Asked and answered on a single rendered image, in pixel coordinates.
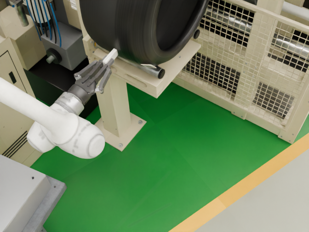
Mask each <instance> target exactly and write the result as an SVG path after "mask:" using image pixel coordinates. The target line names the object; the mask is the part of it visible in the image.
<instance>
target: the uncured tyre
mask: <svg viewBox="0 0 309 232"><path fill-rule="evenodd" d="M208 3H209V0H79V4H80V12H81V16H82V21H83V24H84V27H85V29H86V31H87V33H88V35H89V36H90V37H91V38H92V39H93V40H94V41H95V42H96V43H97V44H98V45H99V46H100V47H102V48H104V49H106V50H108V51H110V52H111V51H112V50H113V49H116V50H117V52H118V56H120V57H122V58H124V59H125V60H127V61H129V62H131V63H133V64H135V65H138V66H142V65H141V64H150V65H152V66H157V65H159V64H162V63H165V62H167V61H169V60H171V59H172V58H174V57H175V56H176V55H177V54H178V53H179V52H180V51H181V50H182V49H183V48H184V47H185V45H186V44H187V43H188V41H189V40H190V38H191V37H192V35H193V34H194V32H195V31H196V29H197V27H198V25H199V23H200V22H201V20H202V17H203V15H204V13H205V11H206V8H207V6H208Z"/></svg>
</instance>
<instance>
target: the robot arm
mask: <svg viewBox="0 0 309 232"><path fill-rule="evenodd" d="M117 56H118V52H117V50H116V49H113V50H112V51H111V52H110V53H109V54H108V56H107V55H106V56H104V58H103V59H102V60H99V61H96V60H94V61H93V62H92V63H90V64H89V65H88V66H86V67H85V68H84V69H82V70H81V71H80V72H78V73H75V74H74V77H75V79H76V81H75V84H74V85H72V87H71V88H70V89H69V90H68V92H63V93H62V95H61V96H60V97H59V98H58V99H57V100H56V101H55V103H54V104H53V105H51V106H50V107H49V106H47V105H45V104H44V103H42V102H40V101H38V100H37V99H35V98H33V97H32V96H30V95H29V94H27V93H25V92H24V91H22V90H21V89H19V88H17V87H16V86H14V85H12V84H11V83H9V82H7V81H6V80H4V79H2V78H1V77H0V102H2V103H3V104H5V105H7V106H9V107H11V108H13V109H14V110H16V111H18V112H20V113H22V114H24V115H25V116H27V117H29V118H31V119H32V120H34V121H35V122H34V123H33V125H32V127H31V128H30V130H29V132H28V134H27V140H28V142H29V144H30V145H31V146H32V147H33V148H35V149H36V150H38V151H40V152H42V153H45V152H47V151H49V150H51V149H53V148H54V147H55V146H58V147H59V148H61V149H62V150H64V151H65V152H67V153H70V154H72V155H74V156H76V157H79V158H84V159H90V158H95V157H97V156H98V155H99V154H100V153H101V152H102V151H103V149H104V146H105V137H104V134H103V133H102V131H101V130H100V129H99V128H98V127H96V126H95V125H93V124H91V123H90V122H89V121H88V120H85V119H83V118H81V117H79V116H78V115H79V114H80V113H81V112H82V111H83V109H84V105H85V104H86V103H87V101H88V100H89V99H90V97H91V96H92V95H94V94H95V93H101V94H103V92H104V87H105V85H106V83H107V81H108V79H109V78H110V76H111V74H112V71H111V68H110V67H111V65H112V64H113V63H114V59H115V58H116V57H117ZM101 78H102V80H101ZM100 80H101V81H100ZM99 81H100V84H99V86H98V87H97V88H96V85H97V84H98V82H99Z"/></svg>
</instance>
